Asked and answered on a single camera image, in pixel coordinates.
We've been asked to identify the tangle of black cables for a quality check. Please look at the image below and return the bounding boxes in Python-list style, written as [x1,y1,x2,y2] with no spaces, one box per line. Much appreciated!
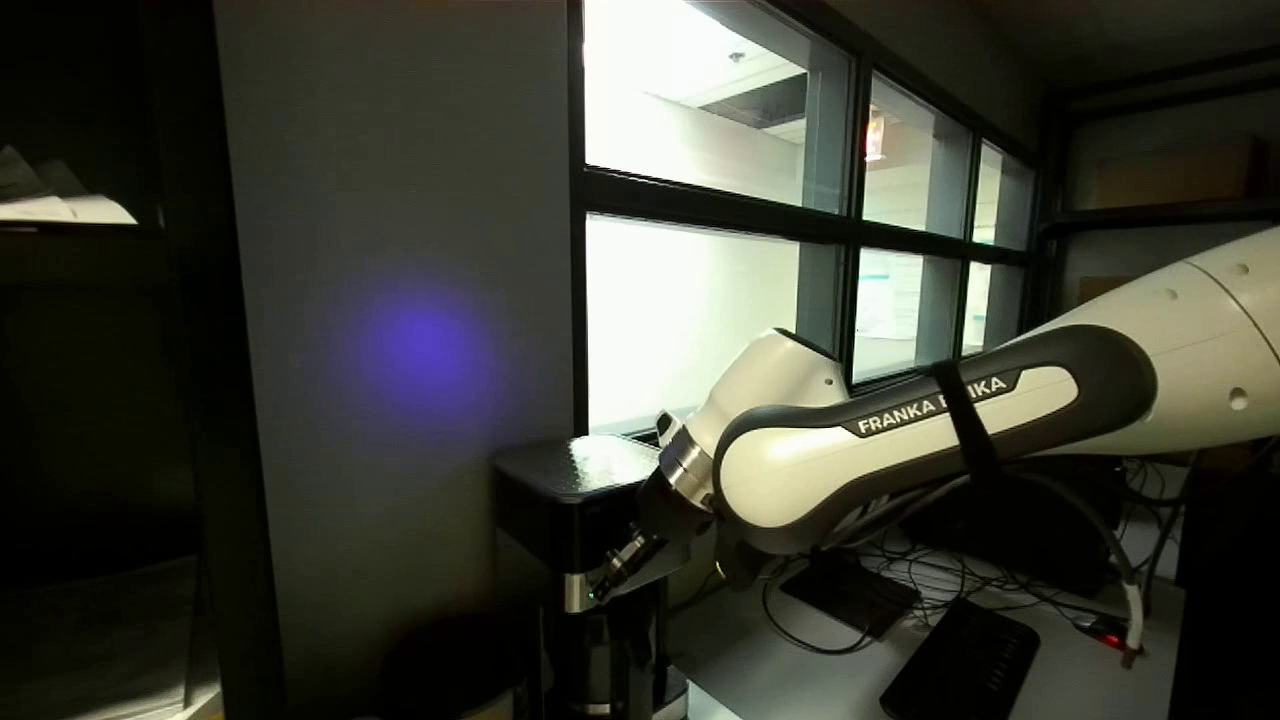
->
[760,455,1201,661]

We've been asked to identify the black framed window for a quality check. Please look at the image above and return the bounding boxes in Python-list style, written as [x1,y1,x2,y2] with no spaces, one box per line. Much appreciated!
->
[568,0,1043,437]

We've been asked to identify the glass coffee carafe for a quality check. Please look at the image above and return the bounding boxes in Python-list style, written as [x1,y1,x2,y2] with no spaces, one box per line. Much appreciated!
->
[570,602,691,719]

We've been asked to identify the wall shelf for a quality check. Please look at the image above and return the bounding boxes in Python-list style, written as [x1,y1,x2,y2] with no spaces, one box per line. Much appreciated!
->
[1038,45,1280,241]

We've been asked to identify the stack of papers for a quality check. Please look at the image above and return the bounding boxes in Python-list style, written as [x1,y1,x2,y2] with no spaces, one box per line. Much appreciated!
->
[0,145,141,227]

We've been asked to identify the black coffee machine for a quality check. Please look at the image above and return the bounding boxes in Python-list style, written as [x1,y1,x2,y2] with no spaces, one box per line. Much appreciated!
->
[492,434,693,720]

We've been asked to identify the dark shelf unit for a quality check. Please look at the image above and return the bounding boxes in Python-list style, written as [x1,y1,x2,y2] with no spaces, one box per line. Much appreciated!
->
[0,0,286,720]

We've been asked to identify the black keyboard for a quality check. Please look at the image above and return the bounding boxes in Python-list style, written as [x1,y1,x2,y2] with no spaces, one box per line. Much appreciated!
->
[880,597,1042,720]

